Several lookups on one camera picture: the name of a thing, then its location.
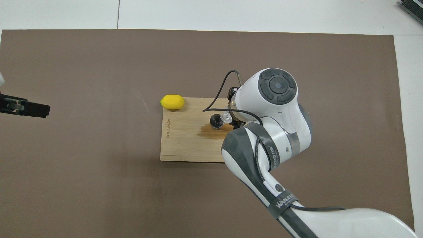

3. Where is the grey ribbed device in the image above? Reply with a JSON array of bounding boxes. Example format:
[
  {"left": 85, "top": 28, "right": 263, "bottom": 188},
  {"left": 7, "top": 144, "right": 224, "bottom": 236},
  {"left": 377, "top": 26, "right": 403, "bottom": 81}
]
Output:
[{"left": 399, "top": 0, "right": 423, "bottom": 16}]

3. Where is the yellow lemon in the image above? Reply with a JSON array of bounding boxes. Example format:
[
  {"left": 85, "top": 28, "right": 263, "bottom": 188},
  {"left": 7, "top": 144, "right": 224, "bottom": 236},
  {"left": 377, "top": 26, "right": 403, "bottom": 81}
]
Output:
[{"left": 160, "top": 95, "right": 185, "bottom": 110}]

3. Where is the metal jigger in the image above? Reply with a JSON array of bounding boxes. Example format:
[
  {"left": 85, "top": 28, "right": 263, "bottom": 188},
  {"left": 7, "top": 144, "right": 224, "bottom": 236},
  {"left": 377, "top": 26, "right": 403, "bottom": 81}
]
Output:
[{"left": 210, "top": 113, "right": 225, "bottom": 130}]

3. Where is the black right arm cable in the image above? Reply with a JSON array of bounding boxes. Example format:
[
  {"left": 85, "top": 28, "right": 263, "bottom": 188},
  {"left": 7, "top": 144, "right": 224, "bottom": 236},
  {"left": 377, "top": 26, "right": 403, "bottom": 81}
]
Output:
[{"left": 203, "top": 70, "right": 347, "bottom": 212}]

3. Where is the wooden cutting board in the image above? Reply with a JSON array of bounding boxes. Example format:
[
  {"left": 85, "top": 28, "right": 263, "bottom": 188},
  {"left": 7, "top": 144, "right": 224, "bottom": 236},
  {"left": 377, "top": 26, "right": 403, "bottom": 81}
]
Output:
[{"left": 160, "top": 98, "right": 251, "bottom": 163}]

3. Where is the brown table mat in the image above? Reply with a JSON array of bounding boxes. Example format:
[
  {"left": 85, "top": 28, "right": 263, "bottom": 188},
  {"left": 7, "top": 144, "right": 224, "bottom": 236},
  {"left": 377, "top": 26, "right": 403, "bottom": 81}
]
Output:
[{"left": 0, "top": 29, "right": 415, "bottom": 238}]

